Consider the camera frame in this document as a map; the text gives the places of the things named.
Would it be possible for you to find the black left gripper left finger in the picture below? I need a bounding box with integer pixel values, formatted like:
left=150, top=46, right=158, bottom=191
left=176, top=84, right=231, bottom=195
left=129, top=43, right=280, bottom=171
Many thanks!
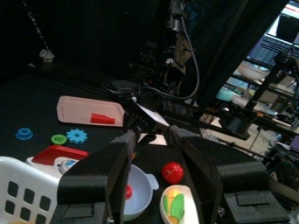
left=49, top=129, right=136, bottom=224

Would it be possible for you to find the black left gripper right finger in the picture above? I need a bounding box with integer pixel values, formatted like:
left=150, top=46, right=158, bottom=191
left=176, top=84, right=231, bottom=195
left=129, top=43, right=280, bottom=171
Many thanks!
left=169, top=125, right=291, bottom=224

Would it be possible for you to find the toy corn with green husk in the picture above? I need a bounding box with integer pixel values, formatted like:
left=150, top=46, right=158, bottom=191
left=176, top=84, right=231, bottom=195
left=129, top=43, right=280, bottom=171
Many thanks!
left=162, top=192, right=185, bottom=224

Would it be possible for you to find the red toy block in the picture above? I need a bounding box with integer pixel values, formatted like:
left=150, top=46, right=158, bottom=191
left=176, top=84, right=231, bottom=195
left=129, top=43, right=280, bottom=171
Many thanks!
left=89, top=112, right=117, bottom=125

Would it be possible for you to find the small red toy in bowl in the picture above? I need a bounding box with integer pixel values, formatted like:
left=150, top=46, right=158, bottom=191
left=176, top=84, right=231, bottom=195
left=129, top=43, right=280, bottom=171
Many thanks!
left=125, top=184, right=134, bottom=200

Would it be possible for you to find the light blue bowl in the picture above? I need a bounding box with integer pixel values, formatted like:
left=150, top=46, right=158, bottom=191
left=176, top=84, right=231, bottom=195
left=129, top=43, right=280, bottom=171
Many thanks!
left=122, top=164, right=160, bottom=222

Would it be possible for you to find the red and white toy appliance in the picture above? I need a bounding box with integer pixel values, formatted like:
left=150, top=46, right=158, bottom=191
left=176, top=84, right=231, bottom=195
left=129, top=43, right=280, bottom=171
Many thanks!
left=24, top=144, right=89, bottom=179

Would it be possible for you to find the pink rectangular tray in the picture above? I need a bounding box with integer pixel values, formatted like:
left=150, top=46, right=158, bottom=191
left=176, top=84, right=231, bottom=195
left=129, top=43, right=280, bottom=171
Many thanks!
left=56, top=95, right=126, bottom=128

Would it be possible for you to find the blue toy gear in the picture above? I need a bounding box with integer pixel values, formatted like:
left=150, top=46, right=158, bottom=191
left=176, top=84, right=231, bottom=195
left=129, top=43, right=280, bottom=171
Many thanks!
left=65, top=128, right=89, bottom=145

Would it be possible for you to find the red toy tomato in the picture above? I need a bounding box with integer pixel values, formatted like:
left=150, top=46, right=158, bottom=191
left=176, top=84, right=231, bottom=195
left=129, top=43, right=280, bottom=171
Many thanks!
left=161, top=161, right=184, bottom=186

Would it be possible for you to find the white oval dish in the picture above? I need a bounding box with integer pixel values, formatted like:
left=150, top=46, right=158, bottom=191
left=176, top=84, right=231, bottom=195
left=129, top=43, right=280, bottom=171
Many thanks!
left=158, top=184, right=201, bottom=224

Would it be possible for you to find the green toy nut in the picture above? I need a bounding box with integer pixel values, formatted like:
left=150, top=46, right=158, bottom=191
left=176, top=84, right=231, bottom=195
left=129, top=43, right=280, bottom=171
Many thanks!
left=50, top=134, right=68, bottom=146

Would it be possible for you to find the white plastic basket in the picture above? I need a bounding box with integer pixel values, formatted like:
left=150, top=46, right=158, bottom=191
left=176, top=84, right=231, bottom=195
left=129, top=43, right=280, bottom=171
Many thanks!
left=0, top=156, right=61, bottom=224

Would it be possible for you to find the blue toy nut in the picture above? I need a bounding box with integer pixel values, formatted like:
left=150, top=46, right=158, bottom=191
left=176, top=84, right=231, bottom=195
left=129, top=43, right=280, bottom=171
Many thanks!
left=14, top=127, right=33, bottom=141

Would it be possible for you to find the black tripod stand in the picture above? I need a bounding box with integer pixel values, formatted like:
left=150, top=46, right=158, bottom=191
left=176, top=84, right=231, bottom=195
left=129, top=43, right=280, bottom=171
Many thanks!
left=225, top=51, right=299, bottom=141

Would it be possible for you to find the grey cable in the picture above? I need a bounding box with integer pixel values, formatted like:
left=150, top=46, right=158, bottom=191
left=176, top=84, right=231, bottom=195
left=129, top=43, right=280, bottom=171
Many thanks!
left=144, top=17, right=201, bottom=101

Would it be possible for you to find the white clip on frame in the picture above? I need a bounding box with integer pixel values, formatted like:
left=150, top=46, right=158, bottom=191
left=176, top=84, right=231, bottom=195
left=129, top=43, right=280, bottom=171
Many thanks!
left=38, top=48, right=56, bottom=63

